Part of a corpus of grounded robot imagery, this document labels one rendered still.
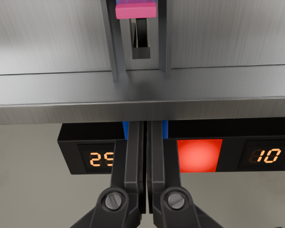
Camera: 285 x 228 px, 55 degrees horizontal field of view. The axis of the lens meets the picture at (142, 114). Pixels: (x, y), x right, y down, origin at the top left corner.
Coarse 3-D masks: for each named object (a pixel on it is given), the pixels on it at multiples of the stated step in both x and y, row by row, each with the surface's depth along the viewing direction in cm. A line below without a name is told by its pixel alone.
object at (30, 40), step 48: (0, 0) 11; (48, 0) 11; (96, 0) 10; (192, 0) 10; (240, 0) 10; (0, 48) 12; (48, 48) 12; (96, 48) 12; (144, 48) 13; (192, 48) 12; (240, 48) 12
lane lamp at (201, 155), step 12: (180, 144) 18; (192, 144) 18; (204, 144) 18; (216, 144) 18; (180, 156) 19; (192, 156) 19; (204, 156) 19; (216, 156) 19; (180, 168) 20; (192, 168) 20; (204, 168) 20
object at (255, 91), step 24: (72, 72) 13; (96, 72) 13; (144, 72) 13; (192, 72) 12; (216, 72) 12; (240, 72) 12; (264, 72) 12; (0, 96) 12; (24, 96) 12; (48, 96) 12; (72, 96) 12; (96, 96) 12; (120, 96) 11; (144, 96) 11; (168, 96) 11; (192, 96) 11; (216, 96) 11; (240, 96) 11; (264, 96) 11; (0, 120) 12; (24, 120) 12; (48, 120) 12; (72, 120) 12; (96, 120) 12; (120, 120) 12; (144, 120) 12
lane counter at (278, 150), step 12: (252, 144) 18; (264, 144) 18; (276, 144) 18; (252, 156) 19; (264, 156) 19; (276, 156) 18; (240, 168) 20; (252, 168) 20; (264, 168) 20; (276, 168) 20
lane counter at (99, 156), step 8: (80, 144) 18; (88, 144) 18; (96, 144) 18; (104, 144) 18; (112, 144) 18; (80, 152) 19; (88, 152) 19; (96, 152) 19; (104, 152) 19; (112, 152) 19; (88, 160) 19; (96, 160) 19; (104, 160) 19; (112, 160) 19; (88, 168) 20; (96, 168) 20; (104, 168) 20
